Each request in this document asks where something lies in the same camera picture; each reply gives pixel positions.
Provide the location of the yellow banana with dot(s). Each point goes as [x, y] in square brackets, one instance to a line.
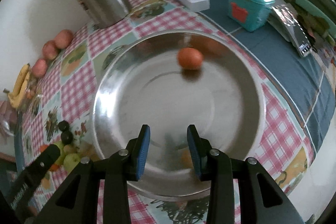
[17, 100]
[22, 74]

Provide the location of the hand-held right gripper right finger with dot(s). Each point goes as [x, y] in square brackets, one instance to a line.
[193, 148]

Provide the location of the silver flat device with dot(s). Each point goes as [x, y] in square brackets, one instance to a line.
[294, 27]

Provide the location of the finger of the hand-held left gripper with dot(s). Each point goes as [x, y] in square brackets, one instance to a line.
[44, 161]

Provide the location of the red apple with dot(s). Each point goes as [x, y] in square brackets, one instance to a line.
[50, 49]
[39, 67]
[63, 39]

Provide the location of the clear plastic bag of nuts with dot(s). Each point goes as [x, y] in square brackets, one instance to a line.
[32, 92]

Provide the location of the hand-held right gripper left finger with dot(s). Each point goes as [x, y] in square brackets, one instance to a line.
[143, 150]

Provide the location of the large stainless steel bowl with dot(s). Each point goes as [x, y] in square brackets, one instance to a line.
[157, 98]

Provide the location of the pink checkered printed tablecloth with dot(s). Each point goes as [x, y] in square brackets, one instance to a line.
[78, 92]

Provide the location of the teal plastic box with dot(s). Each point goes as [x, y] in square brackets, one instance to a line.
[246, 11]

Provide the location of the pink wrapped bouquet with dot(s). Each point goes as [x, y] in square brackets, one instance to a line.
[6, 113]

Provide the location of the orange tangerine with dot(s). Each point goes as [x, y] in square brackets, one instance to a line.
[190, 58]

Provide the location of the dark plum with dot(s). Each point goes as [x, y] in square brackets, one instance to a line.
[63, 125]
[67, 137]

